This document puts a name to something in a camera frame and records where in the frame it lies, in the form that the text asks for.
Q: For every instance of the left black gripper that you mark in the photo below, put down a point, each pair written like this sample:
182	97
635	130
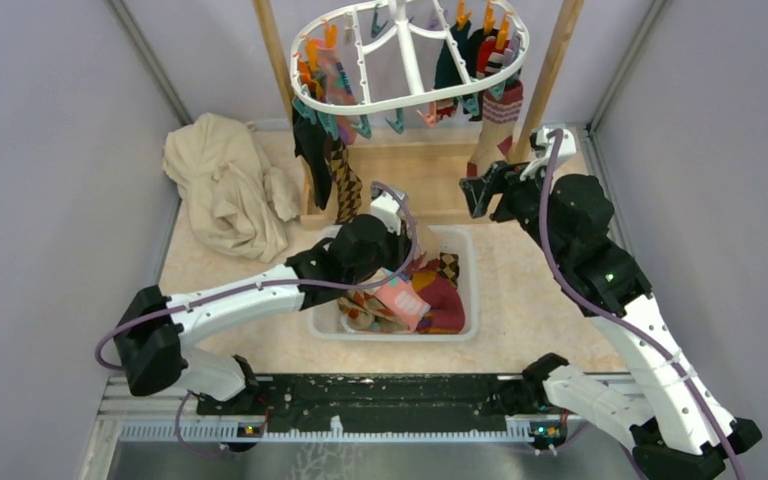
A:
402	246

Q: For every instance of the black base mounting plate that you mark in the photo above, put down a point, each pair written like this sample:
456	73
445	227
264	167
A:
383	404

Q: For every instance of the beige crumpled cloth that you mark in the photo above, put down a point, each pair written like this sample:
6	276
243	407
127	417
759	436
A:
238	201

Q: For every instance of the red and grey sock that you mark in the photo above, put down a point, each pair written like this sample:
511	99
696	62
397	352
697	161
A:
490	59

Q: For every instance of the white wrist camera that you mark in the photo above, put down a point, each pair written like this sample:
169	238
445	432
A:
544	143
385	207

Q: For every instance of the cream argyle sock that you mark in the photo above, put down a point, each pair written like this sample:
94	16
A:
366	313

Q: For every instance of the brown yellow argyle sock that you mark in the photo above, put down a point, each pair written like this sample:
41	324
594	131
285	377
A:
449	267

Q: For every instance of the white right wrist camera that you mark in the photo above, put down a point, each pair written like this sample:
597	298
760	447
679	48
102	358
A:
544	143

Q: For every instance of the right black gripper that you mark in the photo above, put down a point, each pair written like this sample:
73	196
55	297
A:
478	190

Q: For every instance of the wooden hanger rack frame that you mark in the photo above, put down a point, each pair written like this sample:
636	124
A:
543	73

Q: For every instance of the aluminium rail frame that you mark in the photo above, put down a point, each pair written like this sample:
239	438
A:
162	436

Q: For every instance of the pink sock with green patches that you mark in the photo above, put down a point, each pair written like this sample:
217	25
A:
337	89

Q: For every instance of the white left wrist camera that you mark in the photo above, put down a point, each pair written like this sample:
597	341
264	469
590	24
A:
385	207

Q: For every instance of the white oval clip hanger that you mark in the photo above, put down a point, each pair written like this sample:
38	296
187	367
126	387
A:
373	23

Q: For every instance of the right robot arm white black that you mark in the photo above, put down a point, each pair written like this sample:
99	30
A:
676	429

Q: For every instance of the dark teal sock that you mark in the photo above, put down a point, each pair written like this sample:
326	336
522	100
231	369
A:
446	71

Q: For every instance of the pink plastic clip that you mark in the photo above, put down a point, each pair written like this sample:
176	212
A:
429	117

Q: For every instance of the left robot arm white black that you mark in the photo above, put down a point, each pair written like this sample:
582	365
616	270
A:
157	335

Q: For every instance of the black sock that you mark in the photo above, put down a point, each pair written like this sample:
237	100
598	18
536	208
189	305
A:
311	141

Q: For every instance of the white plastic mesh basket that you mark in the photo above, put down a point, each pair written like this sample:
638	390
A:
326	322

